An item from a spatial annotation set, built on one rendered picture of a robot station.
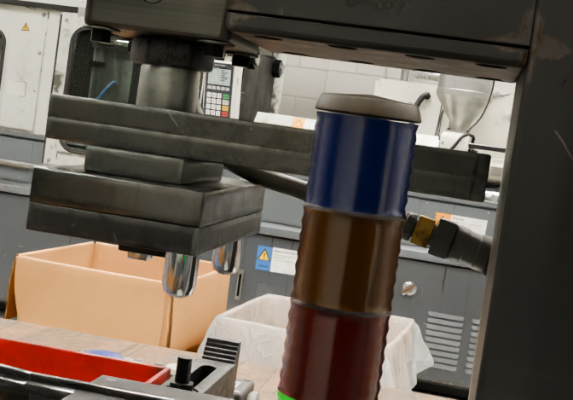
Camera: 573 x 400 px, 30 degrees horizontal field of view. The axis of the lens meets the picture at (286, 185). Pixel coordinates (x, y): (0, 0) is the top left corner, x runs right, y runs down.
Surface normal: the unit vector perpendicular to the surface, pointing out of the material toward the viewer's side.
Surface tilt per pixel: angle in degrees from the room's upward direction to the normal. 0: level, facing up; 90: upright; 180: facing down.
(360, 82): 90
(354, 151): 104
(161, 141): 90
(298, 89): 90
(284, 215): 90
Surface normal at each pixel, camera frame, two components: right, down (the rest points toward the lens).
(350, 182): -0.26, 0.26
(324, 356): -0.19, -0.22
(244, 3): -0.17, 0.03
